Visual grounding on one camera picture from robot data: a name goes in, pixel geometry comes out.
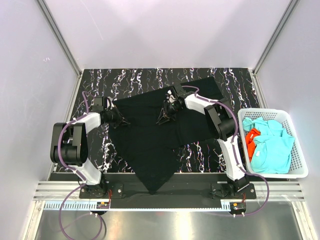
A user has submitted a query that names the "black t shirt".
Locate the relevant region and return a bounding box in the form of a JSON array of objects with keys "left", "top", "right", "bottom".
[{"left": 108, "top": 87, "right": 214, "bottom": 195}]

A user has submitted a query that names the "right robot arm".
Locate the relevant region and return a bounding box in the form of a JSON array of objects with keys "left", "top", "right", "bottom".
[{"left": 156, "top": 84, "right": 250, "bottom": 199}]

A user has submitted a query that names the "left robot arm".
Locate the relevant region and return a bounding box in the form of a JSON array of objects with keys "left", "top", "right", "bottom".
[{"left": 50, "top": 96, "right": 130, "bottom": 198}]

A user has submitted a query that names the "black marbled table mat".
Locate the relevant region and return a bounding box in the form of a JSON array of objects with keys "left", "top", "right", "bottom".
[{"left": 68, "top": 67, "right": 260, "bottom": 173}]

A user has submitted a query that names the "orange t shirt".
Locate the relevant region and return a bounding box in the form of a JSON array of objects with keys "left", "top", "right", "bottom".
[{"left": 245, "top": 128, "right": 261, "bottom": 162}]

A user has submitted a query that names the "left connector board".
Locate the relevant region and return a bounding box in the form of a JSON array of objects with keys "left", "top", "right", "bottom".
[{"left": 96, "top": 201, "right": 111, "bottom": 210}]

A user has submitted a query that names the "connector board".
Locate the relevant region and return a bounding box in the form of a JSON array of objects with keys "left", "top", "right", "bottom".
[
  {"left": 231, "top": 202, "right": 247, "bottom": 212},
  {"left": 96, "top": 201, "right": 111, "bottom": 210}
]

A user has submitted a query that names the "teal t shirt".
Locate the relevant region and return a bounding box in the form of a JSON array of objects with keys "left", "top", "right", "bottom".
[{"left": 242, "top": 117, "right": 295, "bottom": 174}]

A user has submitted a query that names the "right connector board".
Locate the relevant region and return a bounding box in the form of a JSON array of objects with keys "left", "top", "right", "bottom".
[{"left": 231, "top": 202, "right": 247, "bottom": 212}]

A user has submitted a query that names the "white plastic laundry basket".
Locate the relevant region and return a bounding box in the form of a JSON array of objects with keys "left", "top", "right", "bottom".
[{"left": 238, "top": 108, "right": 309, "bottom": 179}]

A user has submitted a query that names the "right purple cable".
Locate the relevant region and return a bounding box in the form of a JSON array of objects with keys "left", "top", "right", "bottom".
[{"left": 182, "top": 85, "right": 270, "bottom": 217}]

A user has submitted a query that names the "purple cable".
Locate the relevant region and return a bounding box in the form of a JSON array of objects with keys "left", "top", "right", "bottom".
[
  {"left": 182, "top": 85, "right": 270, "bottom": 217},
  {"left": 57, "top": 90, "right": 108, "bottom": 239}
]

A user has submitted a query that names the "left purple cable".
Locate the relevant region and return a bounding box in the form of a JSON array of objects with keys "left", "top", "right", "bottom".
[{"left": 57, "top": 90, "right": 108, "bottom": 239}]

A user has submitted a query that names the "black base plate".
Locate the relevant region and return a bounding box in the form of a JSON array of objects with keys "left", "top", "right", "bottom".
[{"left": 80, "top": 173, "right": 257, "bottom": 211}]

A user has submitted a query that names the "white slotted cable duct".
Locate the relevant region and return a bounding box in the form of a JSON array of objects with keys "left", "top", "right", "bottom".
[{"left": 43, "top": 200, "right": 231, "bottom": 213}]

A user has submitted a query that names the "left aluminium frame post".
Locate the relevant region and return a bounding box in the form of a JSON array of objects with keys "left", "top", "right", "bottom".
[{"left": 36, "top": 0, "right": 82, "bottom": 78}]

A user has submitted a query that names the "aluminium frame post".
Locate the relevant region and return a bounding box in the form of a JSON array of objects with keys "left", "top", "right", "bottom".
[
  {"left": 36, "top": 0, "right": 82, "bottom": 78},
  {"left": 252, "top": 0, "right": 300, "bottom": 75}
]

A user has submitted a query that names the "right aluminium frame post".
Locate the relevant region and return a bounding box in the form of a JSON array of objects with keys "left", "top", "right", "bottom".
[{"left": 252, "top": 0, "right": 300, "bottom": 75}]

